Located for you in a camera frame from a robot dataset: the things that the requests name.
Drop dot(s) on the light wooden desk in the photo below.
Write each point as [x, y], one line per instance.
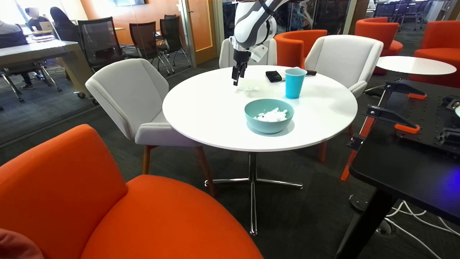
[38, 51]

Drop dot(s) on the dark mesh chair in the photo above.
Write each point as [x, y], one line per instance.
[171, 30]

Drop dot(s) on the small white round table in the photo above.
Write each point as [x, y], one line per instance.
[414, 65]

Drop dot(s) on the black orange bar clamp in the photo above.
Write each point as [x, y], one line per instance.
[388, 114]
[400, 88]

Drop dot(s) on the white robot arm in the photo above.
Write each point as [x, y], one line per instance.
[253, 23]

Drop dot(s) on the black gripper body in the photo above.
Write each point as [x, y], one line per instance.
[242, 59]

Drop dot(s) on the orange upholstered armchair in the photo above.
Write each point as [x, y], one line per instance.
[440, 41]
[144, 220]
[299, 45]
[378, 30]

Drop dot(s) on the chrome table pedestal base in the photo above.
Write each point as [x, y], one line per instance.
[252, 192]

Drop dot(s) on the dark red rounded cushion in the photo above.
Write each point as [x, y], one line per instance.
[16, 245]

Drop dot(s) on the black high-back office chair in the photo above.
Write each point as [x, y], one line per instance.
[61, 26]

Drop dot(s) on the seated person dark hair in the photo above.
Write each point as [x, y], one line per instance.
[33, 19]

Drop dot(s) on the black round floor plate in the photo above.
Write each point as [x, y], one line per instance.
[360, 202]

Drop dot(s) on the blue plastic cup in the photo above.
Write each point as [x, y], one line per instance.
[294, 87]

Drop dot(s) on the black workbench table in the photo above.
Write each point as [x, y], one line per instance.
[407, 167]

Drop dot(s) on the black mesh office chair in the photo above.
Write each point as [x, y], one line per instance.
[98, 41]

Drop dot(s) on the brown mesh chair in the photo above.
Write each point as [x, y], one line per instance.
[143, 38]

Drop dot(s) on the teal bowl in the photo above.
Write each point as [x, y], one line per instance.
[260, 127]

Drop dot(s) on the orange wooden door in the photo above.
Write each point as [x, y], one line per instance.
[202, 29]

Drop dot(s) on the black metal fixture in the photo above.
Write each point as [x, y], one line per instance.
[452, 107]
[449, 138]

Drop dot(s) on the white crumbled pieces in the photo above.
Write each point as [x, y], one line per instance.
[273, 115]

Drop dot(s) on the grey upholstered armchair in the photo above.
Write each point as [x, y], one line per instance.
[345, 58]
[226, 56]
[130, 95]

